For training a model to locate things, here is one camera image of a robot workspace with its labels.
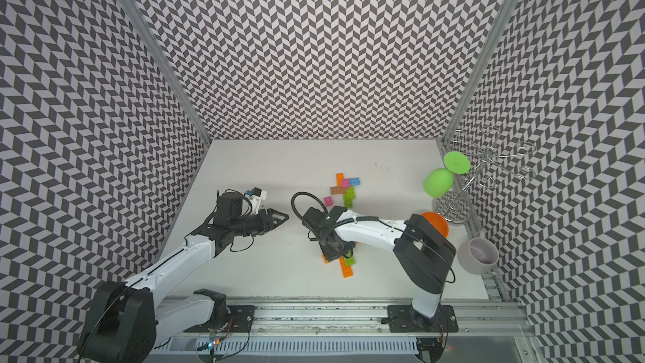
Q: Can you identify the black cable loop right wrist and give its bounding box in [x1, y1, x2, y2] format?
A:
[290, 191, 329, 229]

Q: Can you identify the aluminium corner post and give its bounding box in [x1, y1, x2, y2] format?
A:
[118, 0, 212, 145]
[441, 0, 519, 145]

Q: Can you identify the aluminium corner post right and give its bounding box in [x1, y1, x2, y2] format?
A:
[441, 0, 519, 145]

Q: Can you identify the orange plastic bowl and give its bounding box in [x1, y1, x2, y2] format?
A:
[422, 212, 449, 238]

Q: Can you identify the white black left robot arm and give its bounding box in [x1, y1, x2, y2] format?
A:
[77, 188, 289, 362]

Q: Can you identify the green plastic wine glass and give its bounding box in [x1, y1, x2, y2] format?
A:
[423, 151, 471, 198]

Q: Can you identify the brown lego plate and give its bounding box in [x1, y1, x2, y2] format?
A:
[330, 187, 348, 195]

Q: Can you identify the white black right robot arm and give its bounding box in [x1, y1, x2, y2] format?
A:
[296, 207, 456, 319]

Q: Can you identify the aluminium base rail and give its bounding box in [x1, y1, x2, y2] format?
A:
[151, 298, 544, 362]

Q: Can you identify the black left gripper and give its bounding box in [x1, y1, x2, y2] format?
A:
[232, 208, 290, 238]

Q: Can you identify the grey mauve cup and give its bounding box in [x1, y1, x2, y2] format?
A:
[457, 238, 500, 275]

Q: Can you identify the wire glass rack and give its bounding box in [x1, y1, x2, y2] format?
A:
[433, 125, 537, 225]

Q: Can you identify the aluminium corner post left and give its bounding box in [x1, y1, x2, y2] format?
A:
[118, 0, 212, 145]

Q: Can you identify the green lego plate front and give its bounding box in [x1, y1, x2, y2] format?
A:
[343, 196, 353, 208]

